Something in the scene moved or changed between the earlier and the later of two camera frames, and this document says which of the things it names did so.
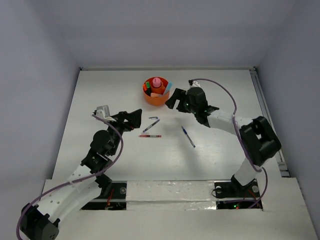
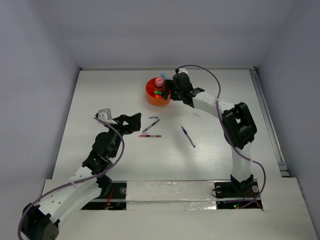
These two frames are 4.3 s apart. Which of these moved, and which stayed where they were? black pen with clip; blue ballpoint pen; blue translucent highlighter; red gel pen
Moved: blue translucent highlighter
Stayed: red gel pen; black pen with clip; blue ballpoint pen
